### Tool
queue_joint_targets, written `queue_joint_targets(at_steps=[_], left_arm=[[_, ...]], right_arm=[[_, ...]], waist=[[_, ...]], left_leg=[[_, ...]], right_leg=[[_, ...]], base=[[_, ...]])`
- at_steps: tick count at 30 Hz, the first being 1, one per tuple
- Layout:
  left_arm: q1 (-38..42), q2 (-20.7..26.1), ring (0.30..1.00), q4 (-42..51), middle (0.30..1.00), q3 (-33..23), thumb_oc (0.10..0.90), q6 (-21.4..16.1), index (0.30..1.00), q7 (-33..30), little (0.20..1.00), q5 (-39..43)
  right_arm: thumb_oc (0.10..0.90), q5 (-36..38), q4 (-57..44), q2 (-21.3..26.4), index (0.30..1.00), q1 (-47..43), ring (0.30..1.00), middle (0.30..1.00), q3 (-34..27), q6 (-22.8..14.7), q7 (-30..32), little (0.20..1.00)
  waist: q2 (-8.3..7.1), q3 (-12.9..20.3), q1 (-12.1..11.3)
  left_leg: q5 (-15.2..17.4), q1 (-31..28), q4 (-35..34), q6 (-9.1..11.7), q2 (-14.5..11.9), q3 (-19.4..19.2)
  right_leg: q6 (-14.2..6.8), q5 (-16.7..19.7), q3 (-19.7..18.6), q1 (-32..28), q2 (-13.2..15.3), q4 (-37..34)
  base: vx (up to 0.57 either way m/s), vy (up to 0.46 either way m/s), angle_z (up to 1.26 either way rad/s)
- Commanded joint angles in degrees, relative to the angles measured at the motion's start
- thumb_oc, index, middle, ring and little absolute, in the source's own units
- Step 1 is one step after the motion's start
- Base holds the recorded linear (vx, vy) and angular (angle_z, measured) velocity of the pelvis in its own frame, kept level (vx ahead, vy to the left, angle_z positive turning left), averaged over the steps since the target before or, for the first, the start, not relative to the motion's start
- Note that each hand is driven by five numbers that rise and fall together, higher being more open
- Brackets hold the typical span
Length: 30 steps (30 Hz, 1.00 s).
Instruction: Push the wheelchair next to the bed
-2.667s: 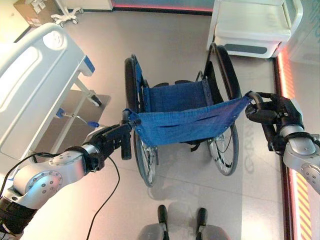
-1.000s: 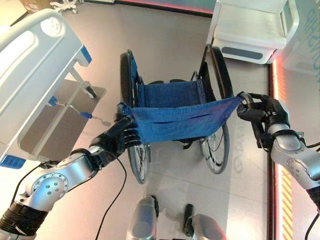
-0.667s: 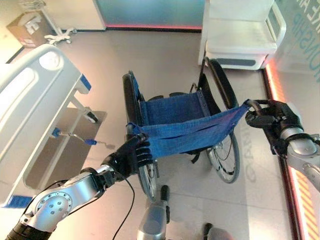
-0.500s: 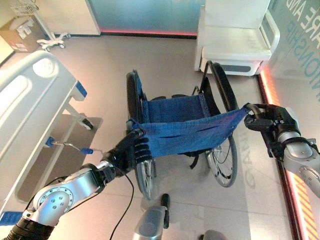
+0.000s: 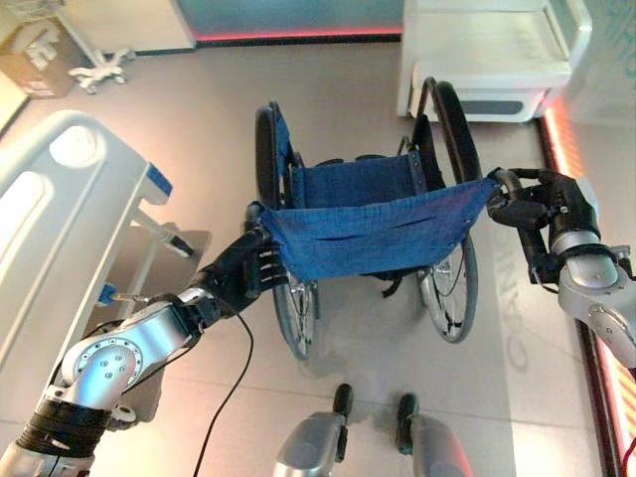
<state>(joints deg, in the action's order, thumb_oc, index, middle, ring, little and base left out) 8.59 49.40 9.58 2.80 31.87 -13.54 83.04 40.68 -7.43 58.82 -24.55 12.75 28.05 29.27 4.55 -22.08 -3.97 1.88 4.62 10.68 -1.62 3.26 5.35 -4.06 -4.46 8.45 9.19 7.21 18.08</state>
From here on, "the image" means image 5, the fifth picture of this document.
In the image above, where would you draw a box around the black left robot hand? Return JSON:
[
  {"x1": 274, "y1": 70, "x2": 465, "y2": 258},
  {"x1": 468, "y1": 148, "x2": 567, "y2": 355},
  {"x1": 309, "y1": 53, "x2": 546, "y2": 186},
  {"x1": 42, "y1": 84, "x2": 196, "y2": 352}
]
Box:
[{"x1": 197, "y1": 232, "x2": 291, "y2": 319}]

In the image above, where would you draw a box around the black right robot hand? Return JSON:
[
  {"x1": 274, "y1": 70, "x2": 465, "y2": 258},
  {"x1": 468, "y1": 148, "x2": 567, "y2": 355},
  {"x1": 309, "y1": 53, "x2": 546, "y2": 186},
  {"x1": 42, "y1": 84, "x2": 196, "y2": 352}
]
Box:
[{"x1": 486, "y1": 168, "x2": 600, "y2": 289}]

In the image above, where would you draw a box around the blue fabric wheelchair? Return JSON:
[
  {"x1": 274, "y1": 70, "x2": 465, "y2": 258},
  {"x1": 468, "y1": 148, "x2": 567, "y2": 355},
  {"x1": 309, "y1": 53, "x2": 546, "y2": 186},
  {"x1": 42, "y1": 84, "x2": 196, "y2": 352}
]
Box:
[{"x1": 241, "y1": 77, "x2": 524, "y2": 362}]

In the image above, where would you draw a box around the white hospital bed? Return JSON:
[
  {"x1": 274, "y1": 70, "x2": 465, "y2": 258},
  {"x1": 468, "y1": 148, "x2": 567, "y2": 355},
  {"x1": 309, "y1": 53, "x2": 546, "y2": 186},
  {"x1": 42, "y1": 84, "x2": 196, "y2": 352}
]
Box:
[{"x1": 0, "y1": 109, "x2": 210, "y2": 398}]

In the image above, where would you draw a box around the white bedside cabinet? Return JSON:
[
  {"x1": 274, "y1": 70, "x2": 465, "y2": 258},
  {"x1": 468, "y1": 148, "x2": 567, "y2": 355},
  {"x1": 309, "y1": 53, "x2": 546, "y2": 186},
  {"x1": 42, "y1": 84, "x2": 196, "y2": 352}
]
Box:
[{"x1": 396, "y1": 0, "x2": 593, "y2": 123}]

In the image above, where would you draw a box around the white wheeled stand base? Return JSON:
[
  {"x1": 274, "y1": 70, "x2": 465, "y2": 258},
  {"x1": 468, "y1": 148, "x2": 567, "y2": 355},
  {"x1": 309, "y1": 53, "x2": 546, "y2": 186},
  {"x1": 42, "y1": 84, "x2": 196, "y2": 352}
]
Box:
[{"x1": 55, "y1": 9, "x2": 137, "y2": 94}]

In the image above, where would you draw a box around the silver right robot leg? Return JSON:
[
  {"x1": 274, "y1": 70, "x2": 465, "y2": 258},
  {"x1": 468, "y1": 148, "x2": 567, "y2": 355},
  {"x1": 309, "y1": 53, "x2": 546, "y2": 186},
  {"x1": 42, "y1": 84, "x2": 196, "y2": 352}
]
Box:
[{"x1": 396, "y1": 393, "x2": 473, "y2": 477}]

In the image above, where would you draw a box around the white low cabinet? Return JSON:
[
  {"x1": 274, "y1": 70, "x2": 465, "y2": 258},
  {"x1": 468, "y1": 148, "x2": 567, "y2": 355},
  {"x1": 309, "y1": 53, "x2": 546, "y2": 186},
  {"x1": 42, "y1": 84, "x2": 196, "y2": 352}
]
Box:
[{"x1": 62, "y1": 0, "x2": 198, "y2": 56}]

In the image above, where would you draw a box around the brown cardboard box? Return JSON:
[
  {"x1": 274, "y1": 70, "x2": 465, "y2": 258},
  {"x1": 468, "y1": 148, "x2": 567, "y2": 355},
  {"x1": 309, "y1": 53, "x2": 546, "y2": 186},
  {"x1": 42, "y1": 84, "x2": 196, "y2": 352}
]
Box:
[{"x1": 0, "y1": 15, "x2": 86, "y2": 100}]

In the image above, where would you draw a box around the black cable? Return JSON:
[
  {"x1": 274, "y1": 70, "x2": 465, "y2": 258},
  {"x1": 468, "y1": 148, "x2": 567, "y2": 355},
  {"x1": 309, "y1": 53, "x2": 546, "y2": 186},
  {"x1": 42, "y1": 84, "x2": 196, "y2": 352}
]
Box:
[{"x1": 191, "y1": 311, "x2": 254, "y2": 477}]

